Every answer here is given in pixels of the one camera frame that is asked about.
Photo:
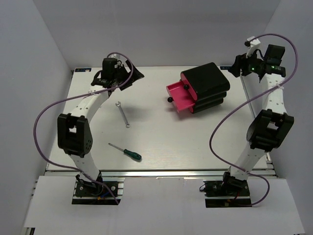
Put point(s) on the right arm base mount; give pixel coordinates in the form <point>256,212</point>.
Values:
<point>220,195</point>

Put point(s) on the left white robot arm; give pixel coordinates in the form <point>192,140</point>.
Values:
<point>74,136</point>

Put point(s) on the pink top drawer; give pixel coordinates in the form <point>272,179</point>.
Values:
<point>187,86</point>

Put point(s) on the large green-handled screwdriver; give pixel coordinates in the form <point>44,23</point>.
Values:
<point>133,155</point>

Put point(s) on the pink drawer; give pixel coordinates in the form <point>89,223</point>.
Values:
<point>187,86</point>
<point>179,96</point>

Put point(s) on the silver combination wrench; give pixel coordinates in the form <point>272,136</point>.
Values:
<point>118,105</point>

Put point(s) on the blue corner label left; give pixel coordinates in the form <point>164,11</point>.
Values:
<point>82,70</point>

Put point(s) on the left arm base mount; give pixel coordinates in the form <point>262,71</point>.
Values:
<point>89,194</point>

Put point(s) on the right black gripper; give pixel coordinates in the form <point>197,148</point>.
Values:
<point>239,60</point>

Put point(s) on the blue corner label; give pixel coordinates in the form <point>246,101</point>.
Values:
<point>82,70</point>
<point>225,68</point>

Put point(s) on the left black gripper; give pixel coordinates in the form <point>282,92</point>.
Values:
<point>136,76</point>

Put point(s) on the black drawer cabinet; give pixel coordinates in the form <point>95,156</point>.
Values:
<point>210,85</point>

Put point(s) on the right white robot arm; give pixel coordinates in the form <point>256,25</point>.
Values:
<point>272,124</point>

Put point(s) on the blue corner label right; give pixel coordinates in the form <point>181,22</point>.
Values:
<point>225,68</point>

